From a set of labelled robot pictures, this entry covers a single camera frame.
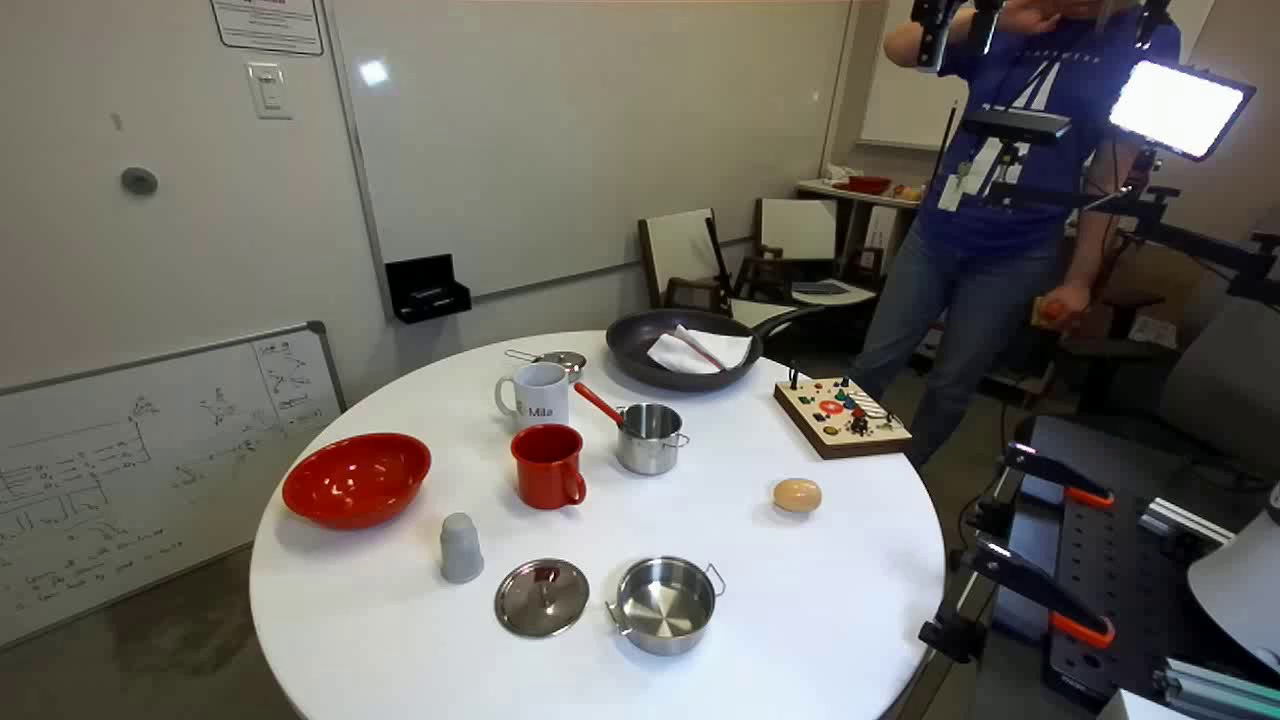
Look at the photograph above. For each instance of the round steel pot lid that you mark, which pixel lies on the round steel pot lid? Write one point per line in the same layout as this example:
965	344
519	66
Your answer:
542	598

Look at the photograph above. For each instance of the red bowl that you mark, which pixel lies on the red bowl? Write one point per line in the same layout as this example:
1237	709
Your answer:
353	482

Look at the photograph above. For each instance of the paper notice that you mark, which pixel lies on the paper notice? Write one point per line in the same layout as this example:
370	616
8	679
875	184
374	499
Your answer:
264	23

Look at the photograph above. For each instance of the white rounded cover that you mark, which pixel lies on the white rounded cover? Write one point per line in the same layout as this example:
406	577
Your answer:
1245	585

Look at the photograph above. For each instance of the white napkin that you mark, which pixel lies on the white napkin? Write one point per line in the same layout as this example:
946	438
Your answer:
714	356

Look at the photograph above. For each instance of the red enamel mug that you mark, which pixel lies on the red enamel mug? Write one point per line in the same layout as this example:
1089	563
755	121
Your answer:
544	470

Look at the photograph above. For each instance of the thin pink stick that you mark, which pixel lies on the thin pink stick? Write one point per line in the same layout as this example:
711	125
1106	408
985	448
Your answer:
696	344

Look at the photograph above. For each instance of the wide steel pot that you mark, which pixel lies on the wide steel pot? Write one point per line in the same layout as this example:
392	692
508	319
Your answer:
665	604

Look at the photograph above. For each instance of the round grey magnet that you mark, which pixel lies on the round grey magnet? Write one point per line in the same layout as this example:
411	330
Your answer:
139	182

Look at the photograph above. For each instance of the black camera on stand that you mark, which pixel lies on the black camera on stand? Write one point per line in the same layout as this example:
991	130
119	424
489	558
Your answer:
1018	121

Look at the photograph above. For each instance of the chair with white back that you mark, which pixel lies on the chair with white back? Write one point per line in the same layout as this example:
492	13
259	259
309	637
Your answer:
796	228
682	250

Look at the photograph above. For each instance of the whiteboard with drawings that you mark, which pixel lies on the whiteboard with drawings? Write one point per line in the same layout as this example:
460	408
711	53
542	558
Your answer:
145	467

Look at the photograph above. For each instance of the black frying pan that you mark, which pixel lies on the black frying pan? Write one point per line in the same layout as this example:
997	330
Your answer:
632	348

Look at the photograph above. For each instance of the wall mounted whiteboard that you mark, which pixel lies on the wall mounted whiteboard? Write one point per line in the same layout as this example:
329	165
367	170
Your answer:
574	135

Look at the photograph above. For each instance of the bright light panel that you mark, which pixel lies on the bright light panel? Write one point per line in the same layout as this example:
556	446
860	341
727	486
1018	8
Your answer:
1178	110

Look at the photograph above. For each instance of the white wall switch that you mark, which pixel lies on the white wall switch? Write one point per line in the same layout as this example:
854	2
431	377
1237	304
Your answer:
268	90

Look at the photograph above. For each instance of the grey office chair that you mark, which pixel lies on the grey office chair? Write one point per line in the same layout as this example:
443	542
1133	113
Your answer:
1222	384

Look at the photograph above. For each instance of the person in blue shirt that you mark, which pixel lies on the person in blue shirt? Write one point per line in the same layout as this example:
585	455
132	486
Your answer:
995	200

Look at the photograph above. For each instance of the background side table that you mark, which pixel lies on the background side table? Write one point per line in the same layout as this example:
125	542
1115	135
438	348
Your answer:
866	189

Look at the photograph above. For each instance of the white ceramic mug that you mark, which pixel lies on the white ceramic mug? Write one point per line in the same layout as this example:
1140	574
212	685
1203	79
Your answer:
542	398

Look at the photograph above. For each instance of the small steel pot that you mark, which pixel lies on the small steel pot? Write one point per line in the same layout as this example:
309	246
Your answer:
655	446

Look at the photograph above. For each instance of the black wall tray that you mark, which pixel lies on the black wall tray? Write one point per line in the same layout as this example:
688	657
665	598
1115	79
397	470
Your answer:
431	289

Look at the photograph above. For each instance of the wooden board with knobs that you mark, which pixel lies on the wooden board with knobs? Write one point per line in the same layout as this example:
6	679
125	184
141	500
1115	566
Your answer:
840	424

